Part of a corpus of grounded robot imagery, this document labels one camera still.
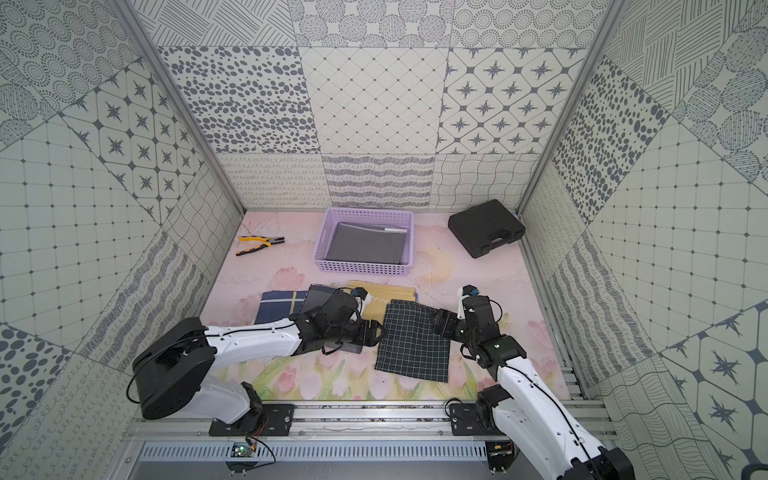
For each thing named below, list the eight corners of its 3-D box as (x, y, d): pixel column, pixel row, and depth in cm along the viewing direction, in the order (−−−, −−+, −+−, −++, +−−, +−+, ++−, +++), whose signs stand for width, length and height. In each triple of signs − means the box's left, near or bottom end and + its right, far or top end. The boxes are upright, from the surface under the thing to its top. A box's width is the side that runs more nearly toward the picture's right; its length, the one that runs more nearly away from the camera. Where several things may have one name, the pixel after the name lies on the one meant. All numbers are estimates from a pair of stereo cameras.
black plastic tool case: (471, 259, 107) (474, 251, 103) (444, 225, 118) (445, 216, 114) (523, 237, 114) (528, 228, 110) (493, 206, 125) (496, 198, 121)
